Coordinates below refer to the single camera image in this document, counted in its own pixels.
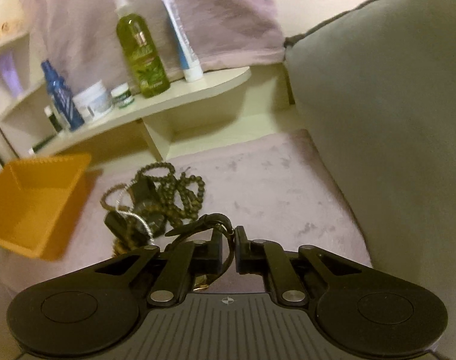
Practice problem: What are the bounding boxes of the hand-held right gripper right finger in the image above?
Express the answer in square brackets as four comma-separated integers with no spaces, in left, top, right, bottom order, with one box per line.
[233,226,370,305]

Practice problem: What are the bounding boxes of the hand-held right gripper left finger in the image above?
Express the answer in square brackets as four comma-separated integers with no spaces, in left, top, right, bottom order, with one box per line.
[96,228,224,307]

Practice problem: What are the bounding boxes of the long dark bead necklace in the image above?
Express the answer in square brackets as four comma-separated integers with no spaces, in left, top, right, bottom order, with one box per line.
[134,161,207,233]

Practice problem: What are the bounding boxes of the black wrist watch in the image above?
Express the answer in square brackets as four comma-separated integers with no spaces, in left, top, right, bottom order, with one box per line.
[104,178,168,241]

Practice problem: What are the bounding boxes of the white pearl bracelet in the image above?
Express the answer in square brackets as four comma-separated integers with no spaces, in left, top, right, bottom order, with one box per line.
[113,184,155,238]

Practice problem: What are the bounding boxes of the brown bead bracelet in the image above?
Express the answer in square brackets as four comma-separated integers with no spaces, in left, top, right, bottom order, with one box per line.
[113,237,134,259]

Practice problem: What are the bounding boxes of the small dark bead bracelet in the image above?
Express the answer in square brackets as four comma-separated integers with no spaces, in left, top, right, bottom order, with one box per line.
[100,183,133,211]

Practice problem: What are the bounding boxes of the orange plastic tray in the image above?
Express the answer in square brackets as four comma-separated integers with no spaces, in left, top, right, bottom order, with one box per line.
[0,153,93,261]

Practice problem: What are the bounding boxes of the pink plush mat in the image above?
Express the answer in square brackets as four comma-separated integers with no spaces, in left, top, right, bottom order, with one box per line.
[0,129,373,308]

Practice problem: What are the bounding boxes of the white wooden shelf unit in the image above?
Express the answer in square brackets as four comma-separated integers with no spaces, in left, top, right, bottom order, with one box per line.
[0,19,296,162]

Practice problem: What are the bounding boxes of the small green label jar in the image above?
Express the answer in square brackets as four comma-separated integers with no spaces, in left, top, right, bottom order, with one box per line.
[111,82,135,109]

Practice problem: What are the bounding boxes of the white cream jar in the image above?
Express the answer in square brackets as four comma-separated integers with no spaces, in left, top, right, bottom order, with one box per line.
[72,80,114,121]

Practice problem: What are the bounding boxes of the dark green tube white cap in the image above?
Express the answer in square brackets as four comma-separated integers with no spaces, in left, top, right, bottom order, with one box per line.
[28,133,58,156]

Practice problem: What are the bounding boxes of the green lip balm stick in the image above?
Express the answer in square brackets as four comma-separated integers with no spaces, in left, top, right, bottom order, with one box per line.
[44,106,63,134]

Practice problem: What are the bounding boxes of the grey cushion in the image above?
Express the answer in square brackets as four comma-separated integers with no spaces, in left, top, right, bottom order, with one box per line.
[284,0,456,308]

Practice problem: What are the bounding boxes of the green spray bottle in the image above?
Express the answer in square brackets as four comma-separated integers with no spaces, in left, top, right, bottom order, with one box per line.
[113,0,172,99]

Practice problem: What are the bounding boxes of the blue spray bottle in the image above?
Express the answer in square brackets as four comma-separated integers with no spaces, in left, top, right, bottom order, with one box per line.
[40,60,85,133]

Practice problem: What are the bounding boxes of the blue and white tube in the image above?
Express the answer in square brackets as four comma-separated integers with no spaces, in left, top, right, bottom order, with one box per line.
[161,0,204,83]

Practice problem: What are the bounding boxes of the pink hanging towel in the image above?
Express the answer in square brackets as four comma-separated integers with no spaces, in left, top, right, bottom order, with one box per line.
[16,0,287,94]

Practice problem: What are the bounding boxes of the purple tube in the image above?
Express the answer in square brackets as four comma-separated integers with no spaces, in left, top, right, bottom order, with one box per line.
[0,50,24,98]

